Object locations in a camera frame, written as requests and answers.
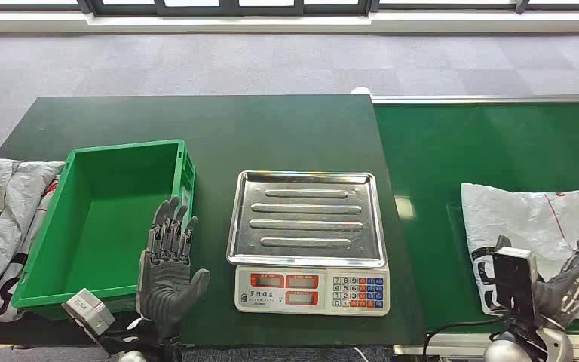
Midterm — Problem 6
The green plastic crate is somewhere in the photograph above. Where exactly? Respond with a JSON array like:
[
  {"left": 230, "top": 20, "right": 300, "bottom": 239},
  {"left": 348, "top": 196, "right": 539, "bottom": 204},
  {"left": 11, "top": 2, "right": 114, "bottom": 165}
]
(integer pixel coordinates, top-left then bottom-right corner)
[{"left": 11, "top": 139, "right": 197, "bottom": 321}]

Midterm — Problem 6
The dark window frame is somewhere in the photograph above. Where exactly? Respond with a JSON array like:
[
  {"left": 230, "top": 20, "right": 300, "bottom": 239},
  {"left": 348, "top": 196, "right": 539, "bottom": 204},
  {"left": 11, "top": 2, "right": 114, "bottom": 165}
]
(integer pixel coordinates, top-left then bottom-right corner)
[{"left": 0, "top": 0, "right": 579, "bottom": 17}]

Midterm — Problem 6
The steel weighing tray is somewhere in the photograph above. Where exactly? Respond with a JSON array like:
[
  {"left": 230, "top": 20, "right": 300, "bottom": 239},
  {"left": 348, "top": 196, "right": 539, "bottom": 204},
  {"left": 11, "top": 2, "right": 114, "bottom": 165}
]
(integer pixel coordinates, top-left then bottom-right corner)
[{"left": 225, "top": 170, "right": 388, "bottom": 270}]

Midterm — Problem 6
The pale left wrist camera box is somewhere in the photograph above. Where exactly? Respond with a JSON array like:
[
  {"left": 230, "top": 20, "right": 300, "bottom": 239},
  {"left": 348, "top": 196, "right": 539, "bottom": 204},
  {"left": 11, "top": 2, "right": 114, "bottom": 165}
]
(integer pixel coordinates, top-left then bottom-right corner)
[{"left": 61, "top": 288, "right": 116, "bottom": 336}]

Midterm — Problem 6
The green conveyor belt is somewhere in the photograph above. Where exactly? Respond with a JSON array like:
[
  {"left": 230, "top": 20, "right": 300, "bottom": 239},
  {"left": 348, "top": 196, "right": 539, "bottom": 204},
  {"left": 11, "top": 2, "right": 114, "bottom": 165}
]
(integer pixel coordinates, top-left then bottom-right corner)
[{"left": 372, "top": 102, "right": 579, "bottom": 335}]

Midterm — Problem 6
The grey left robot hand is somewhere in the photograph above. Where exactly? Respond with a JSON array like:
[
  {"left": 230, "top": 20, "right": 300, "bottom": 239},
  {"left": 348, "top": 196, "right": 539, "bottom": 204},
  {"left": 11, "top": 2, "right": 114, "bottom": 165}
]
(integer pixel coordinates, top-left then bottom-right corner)
[{"left": 136, "top": 195, "right": 211, "bottom": 332}]

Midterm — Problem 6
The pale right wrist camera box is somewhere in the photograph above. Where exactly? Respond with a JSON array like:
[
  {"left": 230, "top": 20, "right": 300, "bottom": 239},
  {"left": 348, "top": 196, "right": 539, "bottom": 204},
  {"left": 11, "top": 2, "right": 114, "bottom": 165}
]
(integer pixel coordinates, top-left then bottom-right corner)
[{"left": 492, "top": 246, "right": 540, "bottom": 314}]

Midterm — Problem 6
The dark green table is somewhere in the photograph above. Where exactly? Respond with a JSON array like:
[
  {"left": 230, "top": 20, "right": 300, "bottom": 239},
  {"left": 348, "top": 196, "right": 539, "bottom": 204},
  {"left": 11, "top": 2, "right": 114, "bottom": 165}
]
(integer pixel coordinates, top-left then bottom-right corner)
[{"left": 0, "top": 94, "right": 426, "bottom": 347}]

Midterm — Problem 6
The black cable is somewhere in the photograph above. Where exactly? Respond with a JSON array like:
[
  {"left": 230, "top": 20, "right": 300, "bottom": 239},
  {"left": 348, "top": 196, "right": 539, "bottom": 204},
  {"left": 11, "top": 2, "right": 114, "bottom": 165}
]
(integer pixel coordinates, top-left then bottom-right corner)
[{"left": 421, "top": 316, "right": 501, "bottom": 362}]

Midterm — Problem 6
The white electronic scale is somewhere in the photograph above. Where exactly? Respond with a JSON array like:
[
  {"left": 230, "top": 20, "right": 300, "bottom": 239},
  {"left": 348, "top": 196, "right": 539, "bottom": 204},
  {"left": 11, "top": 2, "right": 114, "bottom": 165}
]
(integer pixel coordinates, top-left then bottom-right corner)
[{"left": 234, "top": 263, "right": 391, "bottom": 318}]

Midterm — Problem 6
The silver conveyor frame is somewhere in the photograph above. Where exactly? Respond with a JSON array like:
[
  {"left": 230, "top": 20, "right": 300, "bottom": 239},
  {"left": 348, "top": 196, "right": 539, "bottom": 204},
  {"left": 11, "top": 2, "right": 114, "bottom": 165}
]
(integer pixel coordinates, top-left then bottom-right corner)
[{"left": 370, "top": 94, "right": 579, "bottom": 358}]

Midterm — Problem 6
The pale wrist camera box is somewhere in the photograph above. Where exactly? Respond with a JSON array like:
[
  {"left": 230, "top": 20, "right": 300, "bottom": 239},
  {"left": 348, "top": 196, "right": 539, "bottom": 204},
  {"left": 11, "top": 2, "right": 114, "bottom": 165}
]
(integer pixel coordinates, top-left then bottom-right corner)
[
  {"left": 61, "top": 288, "right": 116, "bottom": 336},
  {"left": 492, "top": 246, "right": 540, "bottom": 314}
]

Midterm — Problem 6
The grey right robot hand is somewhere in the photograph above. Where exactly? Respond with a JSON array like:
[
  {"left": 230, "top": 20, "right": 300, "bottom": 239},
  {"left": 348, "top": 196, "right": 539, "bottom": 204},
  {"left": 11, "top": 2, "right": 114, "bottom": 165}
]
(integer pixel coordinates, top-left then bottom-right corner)
[{"left": 535, "top": 217, "right": 579, "bottom": 328}]

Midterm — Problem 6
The white window sill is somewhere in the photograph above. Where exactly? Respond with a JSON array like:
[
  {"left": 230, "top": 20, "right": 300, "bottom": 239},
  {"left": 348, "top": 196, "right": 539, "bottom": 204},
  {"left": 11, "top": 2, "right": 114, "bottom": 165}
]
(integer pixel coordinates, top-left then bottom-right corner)
[{"left": 0, "top": 10, "right": 579, "bottom": 35}]

